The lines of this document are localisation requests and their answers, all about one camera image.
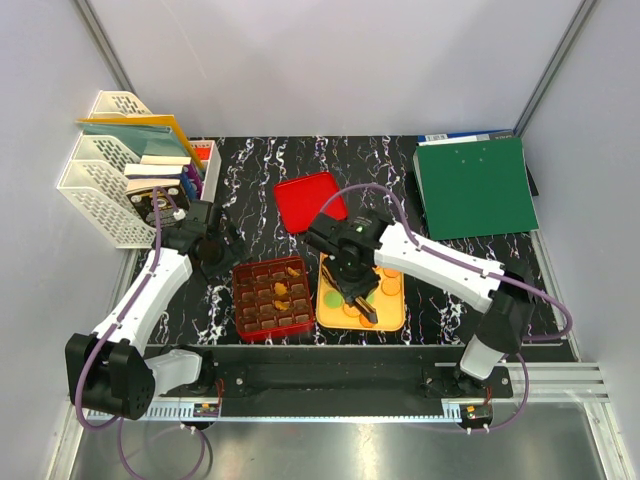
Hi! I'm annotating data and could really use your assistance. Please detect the red box lid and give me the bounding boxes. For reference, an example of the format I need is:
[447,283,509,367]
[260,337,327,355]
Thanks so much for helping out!
[273,172,340,235]

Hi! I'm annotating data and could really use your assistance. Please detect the metal tongs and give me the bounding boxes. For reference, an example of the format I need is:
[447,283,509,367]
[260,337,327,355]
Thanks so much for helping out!
[354,296,378,328]

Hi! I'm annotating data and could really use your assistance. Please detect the yellow plastic tray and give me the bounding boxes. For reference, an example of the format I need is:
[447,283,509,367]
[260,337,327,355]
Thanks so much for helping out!
[315,266,405,332]

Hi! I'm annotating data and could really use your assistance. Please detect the red cookie box with tray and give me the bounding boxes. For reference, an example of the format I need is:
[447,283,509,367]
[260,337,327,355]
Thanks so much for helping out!
[232,256,315,343]

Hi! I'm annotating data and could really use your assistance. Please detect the orange leaf cookie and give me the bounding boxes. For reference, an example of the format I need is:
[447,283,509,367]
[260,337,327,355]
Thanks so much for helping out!
[273,282,288,296]

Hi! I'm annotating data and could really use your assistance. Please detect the orange flower cookie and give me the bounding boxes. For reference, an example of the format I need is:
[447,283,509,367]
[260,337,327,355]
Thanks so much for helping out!
[273,300,291,311]

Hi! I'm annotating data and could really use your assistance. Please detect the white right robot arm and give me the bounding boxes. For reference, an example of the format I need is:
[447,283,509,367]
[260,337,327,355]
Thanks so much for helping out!
[305,210,535,397]

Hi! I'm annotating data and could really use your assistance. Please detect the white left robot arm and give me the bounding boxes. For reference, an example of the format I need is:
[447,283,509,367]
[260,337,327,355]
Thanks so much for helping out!
[65,200,249,427]

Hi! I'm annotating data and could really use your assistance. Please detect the green macaron cookie left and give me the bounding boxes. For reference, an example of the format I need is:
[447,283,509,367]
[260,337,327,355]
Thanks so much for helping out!
[323,290,343,309]

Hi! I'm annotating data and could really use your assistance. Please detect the white pen holder box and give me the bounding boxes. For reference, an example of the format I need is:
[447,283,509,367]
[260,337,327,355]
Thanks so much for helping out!
[190,139,222,203]

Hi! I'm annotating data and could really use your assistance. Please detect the teal folder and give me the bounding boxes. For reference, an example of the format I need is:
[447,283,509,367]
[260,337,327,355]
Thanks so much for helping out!
[78,122,190,157]

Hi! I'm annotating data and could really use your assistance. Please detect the green folder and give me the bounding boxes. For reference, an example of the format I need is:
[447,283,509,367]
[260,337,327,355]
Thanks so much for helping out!
[414,137,538,241]

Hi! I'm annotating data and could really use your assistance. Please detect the blue binder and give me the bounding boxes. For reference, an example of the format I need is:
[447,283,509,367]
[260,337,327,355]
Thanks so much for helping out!
[417,130,541,199]

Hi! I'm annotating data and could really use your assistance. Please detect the white mesh file organizer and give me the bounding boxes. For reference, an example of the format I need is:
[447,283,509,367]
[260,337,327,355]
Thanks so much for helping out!
[56,90,222,250]

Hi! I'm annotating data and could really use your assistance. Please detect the yellow folder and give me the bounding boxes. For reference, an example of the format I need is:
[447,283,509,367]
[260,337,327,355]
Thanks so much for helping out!
[76,114,204,172]

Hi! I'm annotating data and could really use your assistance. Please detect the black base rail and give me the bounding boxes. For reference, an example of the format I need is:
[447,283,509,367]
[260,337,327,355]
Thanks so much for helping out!
[170,345,513,421]

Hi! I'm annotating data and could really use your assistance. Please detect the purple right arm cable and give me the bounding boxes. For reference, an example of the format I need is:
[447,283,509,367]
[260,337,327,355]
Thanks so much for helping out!
[319,182,574,434]

